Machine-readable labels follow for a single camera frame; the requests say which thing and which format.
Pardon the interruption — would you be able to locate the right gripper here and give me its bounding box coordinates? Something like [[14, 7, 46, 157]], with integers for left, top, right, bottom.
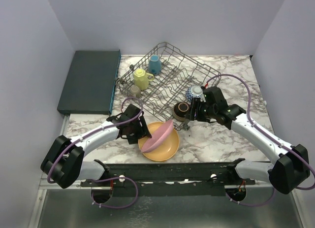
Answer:
[[185, 97, 217, 122]]

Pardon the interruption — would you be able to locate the pink plate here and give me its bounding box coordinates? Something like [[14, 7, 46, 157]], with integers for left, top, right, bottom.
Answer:
[[141, 120, 174, 153]]

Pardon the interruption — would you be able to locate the brown beige bowl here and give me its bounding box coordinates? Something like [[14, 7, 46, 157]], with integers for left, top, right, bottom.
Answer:
[[172, 101, 190, 122]]

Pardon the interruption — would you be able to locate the red patterned bowl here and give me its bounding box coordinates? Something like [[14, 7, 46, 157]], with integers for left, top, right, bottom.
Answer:
[[186, 85, 203, 102]]

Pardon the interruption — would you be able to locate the small grey cup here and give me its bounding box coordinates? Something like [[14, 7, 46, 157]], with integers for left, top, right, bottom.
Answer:
[[130, 85, 141, 98]]

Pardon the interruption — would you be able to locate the grey wire dish rack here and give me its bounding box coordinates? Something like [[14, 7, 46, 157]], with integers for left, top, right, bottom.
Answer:
[[116, 42, 221, 131]]

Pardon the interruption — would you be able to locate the yellow-green faceted mug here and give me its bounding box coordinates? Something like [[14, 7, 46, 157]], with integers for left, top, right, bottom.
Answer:
[[133, 68, 154, 90]]

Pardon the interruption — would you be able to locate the blue floral mug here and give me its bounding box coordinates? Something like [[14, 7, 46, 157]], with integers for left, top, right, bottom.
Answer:
[[148, 55, 162, 75]]

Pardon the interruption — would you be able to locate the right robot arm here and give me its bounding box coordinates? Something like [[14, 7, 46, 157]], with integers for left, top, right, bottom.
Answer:
[[185, 87, 311, 194]]

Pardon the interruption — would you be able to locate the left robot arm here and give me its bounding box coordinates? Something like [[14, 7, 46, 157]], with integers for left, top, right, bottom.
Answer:
[[40, 104, 151, 189]]

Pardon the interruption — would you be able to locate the plain orange plate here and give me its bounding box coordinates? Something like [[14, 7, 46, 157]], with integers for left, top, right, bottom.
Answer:
[[138, 122, 180, 162]]

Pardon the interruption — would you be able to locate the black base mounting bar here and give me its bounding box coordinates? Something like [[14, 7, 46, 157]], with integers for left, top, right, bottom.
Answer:
[[81, 162, 243, 197]]

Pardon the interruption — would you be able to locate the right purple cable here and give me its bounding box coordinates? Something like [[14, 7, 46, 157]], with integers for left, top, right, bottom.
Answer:
[[201, 74, 315, 191]]

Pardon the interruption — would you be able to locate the purple cable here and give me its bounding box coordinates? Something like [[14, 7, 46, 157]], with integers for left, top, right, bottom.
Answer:
[[47, 97, 144, 184], [201, 74, 315, 191]]

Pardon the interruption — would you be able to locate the dark grey network switch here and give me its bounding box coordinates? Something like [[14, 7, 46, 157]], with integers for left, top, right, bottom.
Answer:
[[57, 50, 121, 115]]

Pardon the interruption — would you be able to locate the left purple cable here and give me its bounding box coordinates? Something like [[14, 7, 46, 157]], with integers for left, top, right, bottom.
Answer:
[[47, 97, 144, 184]]

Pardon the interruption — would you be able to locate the aluminium rail frame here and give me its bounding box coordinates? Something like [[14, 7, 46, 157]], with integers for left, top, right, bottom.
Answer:
[[29, 114, 72, 228]]

